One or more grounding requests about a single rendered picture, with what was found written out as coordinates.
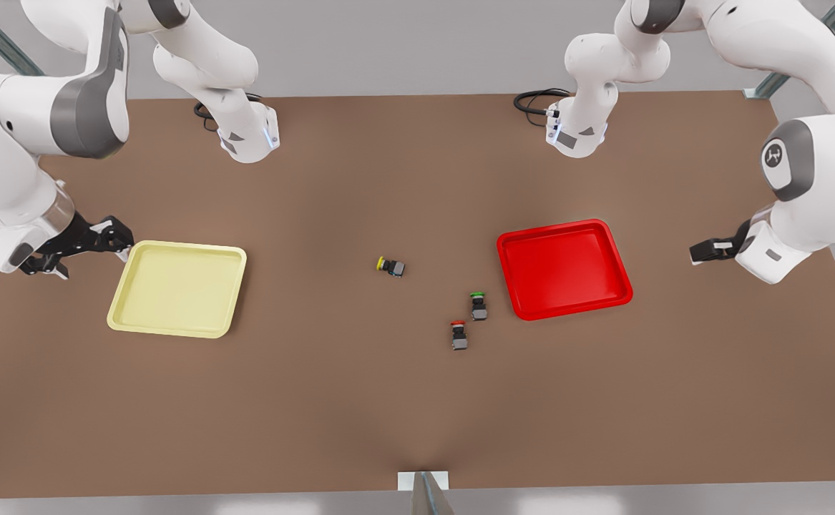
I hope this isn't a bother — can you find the pale yellow square tray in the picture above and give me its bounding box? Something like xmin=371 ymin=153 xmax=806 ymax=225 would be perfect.
xmin=107 ymin=240 xmax=248 ymax=339

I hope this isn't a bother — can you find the red square tray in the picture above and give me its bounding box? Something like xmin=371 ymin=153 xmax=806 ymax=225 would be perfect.
xmin=497 ymin=219 xmax=634 ymax=322

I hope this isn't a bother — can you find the black cable loop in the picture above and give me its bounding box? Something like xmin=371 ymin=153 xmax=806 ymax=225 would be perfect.
xmin=514 ymin=88 xmax=574 ymax=129
xmin=194 ymin=93 xmax=265 ymax=134

